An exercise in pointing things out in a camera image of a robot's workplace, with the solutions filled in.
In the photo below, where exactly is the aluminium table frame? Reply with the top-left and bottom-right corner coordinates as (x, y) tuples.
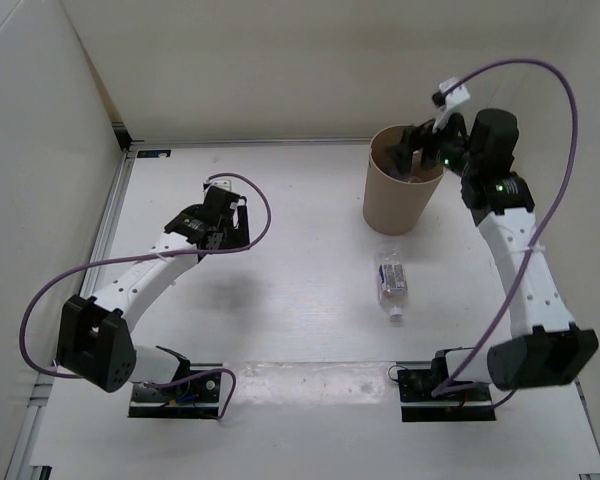
(4, 119), (600, 480)

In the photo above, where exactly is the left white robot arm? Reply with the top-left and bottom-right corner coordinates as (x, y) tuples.
(56, 185), (249, 400)

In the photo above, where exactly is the clear bottle white orange label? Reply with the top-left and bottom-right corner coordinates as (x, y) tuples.
(375, 246), (408, 324)

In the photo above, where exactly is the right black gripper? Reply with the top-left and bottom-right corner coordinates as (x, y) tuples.
(383, 107), (480, 180)

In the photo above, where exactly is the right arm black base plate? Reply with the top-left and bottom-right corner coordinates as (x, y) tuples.
(387, 362), (496, 423)

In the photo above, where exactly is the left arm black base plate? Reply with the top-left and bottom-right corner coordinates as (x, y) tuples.
(127, 364), (222, 420)

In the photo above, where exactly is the brown cardboard bin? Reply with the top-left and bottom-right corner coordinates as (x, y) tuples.
(362, 125), (444, 236)

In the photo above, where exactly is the blue label Pocari Sweat bottle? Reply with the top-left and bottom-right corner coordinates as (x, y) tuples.
(385, 165), (418, 183)

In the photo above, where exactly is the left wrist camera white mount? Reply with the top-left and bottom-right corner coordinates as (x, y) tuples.
(203, 178), (233, 192)

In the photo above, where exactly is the white front board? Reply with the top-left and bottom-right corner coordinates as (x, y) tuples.
(31, 363), (600, 479)

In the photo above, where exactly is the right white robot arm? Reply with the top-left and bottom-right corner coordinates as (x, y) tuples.
(385, 109), (599, 400)

